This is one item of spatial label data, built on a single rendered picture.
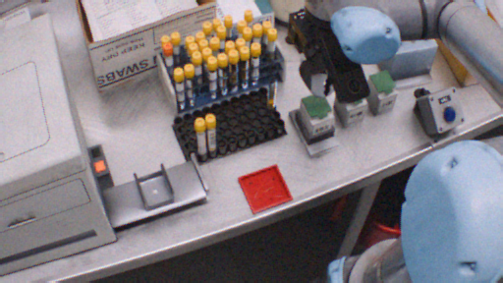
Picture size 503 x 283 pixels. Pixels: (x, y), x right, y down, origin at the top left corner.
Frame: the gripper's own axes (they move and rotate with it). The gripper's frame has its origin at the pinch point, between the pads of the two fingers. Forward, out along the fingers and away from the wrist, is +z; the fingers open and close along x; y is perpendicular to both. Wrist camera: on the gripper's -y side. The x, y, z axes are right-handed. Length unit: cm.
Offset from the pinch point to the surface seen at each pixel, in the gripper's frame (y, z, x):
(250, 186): -4.1, 12.6, 13.8
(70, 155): -5.6, -16.9, 39.5
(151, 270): 20, 100, 34
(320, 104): 1.3, 4.7, -0.5
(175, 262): 20, 100, 26
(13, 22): 47, 7, 48
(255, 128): 4.2, 10.3, 9.4
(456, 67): 2.7, 10.1, -33.5
